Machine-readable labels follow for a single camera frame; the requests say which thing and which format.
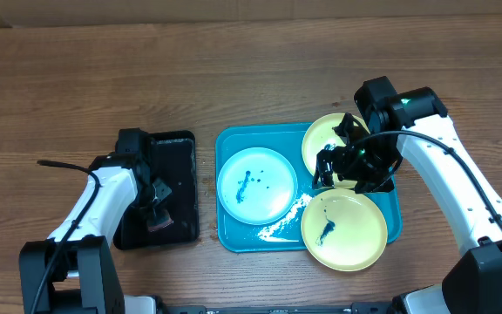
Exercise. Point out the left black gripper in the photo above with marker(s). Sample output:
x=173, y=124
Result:
x=164, y=191

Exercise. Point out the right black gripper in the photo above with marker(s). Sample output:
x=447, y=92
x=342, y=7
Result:
x=383, y=182

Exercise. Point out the yellow plate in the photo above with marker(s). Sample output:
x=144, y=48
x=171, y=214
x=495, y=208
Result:
x=321, y=134
x=343, y=230

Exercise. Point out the pink green sponge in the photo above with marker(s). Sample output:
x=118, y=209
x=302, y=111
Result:
x=158, y=220

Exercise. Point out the light blue plate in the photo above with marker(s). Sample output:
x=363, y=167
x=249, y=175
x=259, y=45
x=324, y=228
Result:
x=257, y=186

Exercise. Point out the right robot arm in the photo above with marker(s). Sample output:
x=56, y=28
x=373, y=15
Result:
x=415, y=126

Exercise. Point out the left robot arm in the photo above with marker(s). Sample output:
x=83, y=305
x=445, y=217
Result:
x=72, y=271

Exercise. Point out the black water tray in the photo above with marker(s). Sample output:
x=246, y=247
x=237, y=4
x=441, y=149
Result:
x=172, y=158

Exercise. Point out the teal plastic tray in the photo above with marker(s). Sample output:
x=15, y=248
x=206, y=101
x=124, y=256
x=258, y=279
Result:
x=285, y=233

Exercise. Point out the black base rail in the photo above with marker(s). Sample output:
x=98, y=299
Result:
x=355, y=308

